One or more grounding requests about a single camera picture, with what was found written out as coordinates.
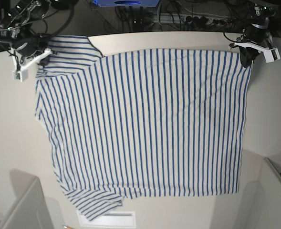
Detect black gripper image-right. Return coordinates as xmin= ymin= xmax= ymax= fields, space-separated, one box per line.
xmin=239 ymin=23 xmax=273 ymax=67

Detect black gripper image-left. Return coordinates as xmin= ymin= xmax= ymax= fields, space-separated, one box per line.
xmin=10 ymin=37 xmax=50 ymax=67

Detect blue white striped T-shirt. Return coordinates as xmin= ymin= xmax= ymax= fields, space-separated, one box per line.
xmin=35 ymin=36 xmax=251 ymax=220

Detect blue box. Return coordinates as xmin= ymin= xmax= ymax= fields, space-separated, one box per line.
xmin=94 ymin=0 xmax=159 ymax=7

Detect grey partition image-left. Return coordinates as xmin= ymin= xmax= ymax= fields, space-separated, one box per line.
xmin=0 ymin=169 xmax=54 ymax=229

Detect grey partition image-right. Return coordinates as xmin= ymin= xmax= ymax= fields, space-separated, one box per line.
xmin=235 ymin=158 xmax=281 ymax=229

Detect white table cable grommet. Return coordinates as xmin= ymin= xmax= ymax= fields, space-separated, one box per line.
xmin=76 ymin=211 xmax=136 ymax=229

